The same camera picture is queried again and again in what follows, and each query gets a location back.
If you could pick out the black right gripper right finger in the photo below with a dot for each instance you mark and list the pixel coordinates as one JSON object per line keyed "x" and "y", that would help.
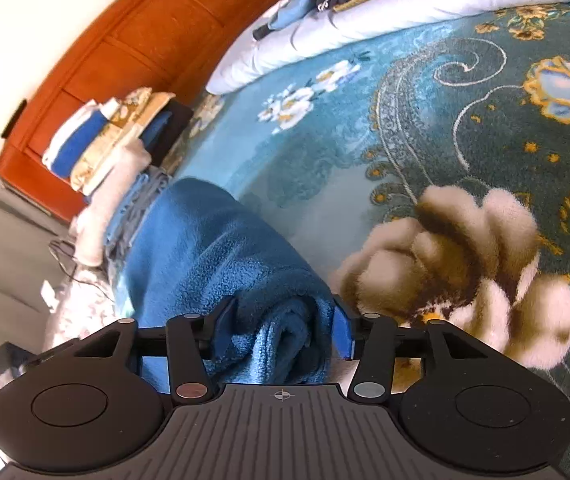
{"x": 368, "y": 339}

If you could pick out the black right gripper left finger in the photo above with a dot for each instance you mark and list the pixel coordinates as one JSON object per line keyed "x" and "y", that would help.
{"x": 192, "y": 340}

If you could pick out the blue fleece zip jacket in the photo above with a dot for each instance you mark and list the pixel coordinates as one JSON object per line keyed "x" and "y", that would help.
{"x": 198, "y": 246}

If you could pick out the teal floral plush blanket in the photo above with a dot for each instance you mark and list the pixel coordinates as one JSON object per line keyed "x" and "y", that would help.
{"x": 330, "y": 150}

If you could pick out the stack of folded linens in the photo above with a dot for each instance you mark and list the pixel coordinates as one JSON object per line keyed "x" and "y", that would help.
{"x": 102, "y": 148}

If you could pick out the orange wooden headboard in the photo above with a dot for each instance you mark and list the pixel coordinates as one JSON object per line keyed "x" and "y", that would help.
{"x": 168, "y": 45}

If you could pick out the white floral duvet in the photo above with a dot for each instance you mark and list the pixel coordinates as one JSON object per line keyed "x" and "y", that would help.
{"x": 249, "y": 59}

